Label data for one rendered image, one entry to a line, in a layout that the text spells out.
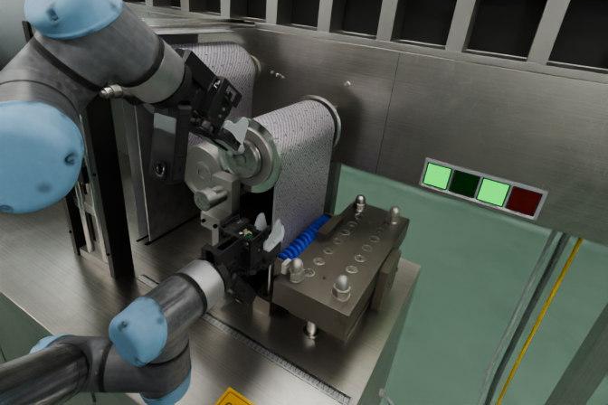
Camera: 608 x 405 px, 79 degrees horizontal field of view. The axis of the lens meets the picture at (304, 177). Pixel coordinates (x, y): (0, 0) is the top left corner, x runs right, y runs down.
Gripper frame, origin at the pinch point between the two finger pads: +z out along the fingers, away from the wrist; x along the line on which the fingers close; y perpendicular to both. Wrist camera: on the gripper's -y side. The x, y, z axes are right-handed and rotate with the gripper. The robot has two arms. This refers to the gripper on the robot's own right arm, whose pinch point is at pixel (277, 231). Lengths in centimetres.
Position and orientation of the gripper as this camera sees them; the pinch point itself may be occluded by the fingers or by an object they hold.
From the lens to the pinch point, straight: 77.0
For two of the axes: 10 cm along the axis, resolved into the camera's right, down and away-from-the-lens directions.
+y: 0.9, -8.9, -4.4
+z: 5.0, -3.4, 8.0
